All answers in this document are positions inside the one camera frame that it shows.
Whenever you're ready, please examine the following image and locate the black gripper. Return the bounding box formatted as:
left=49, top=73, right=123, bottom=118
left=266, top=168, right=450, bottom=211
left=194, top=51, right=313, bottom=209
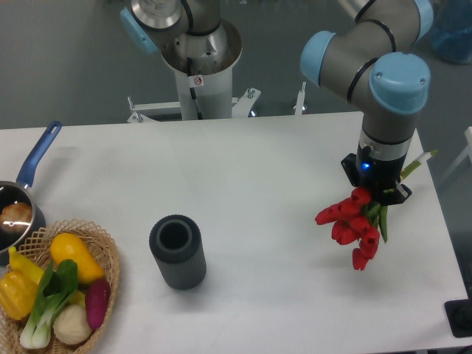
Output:
left=341, top=145, right=412, bottom=206

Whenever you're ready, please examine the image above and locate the red tulip bouquet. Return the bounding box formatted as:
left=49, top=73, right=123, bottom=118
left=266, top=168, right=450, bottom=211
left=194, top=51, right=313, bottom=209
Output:
left=314, top=148, right=437, bottom=271

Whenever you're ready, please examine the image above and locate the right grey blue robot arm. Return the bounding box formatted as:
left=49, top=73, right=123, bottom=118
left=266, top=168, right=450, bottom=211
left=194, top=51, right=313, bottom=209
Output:
left=300, top=0, right=434, bottom=206

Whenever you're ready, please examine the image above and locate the black device at table edge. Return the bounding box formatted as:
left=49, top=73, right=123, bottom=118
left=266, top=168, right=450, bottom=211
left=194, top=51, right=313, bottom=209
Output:
left=444, top=299, right=472, bottom=338

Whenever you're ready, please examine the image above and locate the blue translucent container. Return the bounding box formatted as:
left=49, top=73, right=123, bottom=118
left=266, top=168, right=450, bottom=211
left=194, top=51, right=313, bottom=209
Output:
left=428, top=0, right=471, bottom=65

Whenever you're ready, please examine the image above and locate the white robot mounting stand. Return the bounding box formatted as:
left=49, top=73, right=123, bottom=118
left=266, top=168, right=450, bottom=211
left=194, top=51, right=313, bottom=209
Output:
left=127, top=68, right=308, bottom=124

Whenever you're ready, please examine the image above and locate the dark grey ribbed vase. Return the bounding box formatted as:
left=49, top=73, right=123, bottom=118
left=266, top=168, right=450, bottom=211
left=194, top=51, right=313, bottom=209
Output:
left=149, top=215, right=207, bottom=290

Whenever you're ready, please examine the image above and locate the woven wicker basket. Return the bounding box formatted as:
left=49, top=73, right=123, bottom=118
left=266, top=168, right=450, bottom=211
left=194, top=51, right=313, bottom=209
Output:
left=0, top=218, right=121, bottom=354

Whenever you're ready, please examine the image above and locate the purple eggplant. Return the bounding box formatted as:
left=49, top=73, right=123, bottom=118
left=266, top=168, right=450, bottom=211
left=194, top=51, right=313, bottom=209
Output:
left=85, top=279, right=111, bottom=330

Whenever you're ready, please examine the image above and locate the yellow squash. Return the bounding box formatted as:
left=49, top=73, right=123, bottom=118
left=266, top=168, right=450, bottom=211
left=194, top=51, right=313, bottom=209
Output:
left=49, top=233, right=105, bottom=285

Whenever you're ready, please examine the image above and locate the green bok choy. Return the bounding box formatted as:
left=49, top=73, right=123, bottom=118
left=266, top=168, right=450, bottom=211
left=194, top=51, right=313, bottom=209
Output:
left=20, top=259, right=78, bottom=350

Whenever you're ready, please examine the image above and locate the white garlic bulb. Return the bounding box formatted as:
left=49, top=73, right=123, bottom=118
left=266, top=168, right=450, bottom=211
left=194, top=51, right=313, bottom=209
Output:
left=52, top=305, right=92, bottom=345

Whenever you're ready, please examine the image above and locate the brown bread roll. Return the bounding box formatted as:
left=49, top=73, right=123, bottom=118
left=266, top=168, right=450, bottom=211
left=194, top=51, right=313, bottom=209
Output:
left=1, top=202, right=32, bottom=234

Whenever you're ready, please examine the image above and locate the yellow banana pepper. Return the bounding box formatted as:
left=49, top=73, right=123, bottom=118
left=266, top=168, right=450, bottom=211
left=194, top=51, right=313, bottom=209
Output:
left=8, top=246, right=44, bottom=285

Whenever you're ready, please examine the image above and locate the yellow bell pepper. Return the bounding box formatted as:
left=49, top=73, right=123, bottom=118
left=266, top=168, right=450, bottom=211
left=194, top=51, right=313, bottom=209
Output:
left=1, top=271, right=38, bottom=321

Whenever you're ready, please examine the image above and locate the white frame at right edge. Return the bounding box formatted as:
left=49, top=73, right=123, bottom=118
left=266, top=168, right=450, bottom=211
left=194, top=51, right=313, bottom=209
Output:
left=439, top=126, right=472, bottom=185

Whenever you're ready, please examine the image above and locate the blue handled saucepan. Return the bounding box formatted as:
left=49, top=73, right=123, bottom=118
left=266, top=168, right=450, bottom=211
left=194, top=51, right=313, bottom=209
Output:
left=1, top=121, right=62, bottom=266

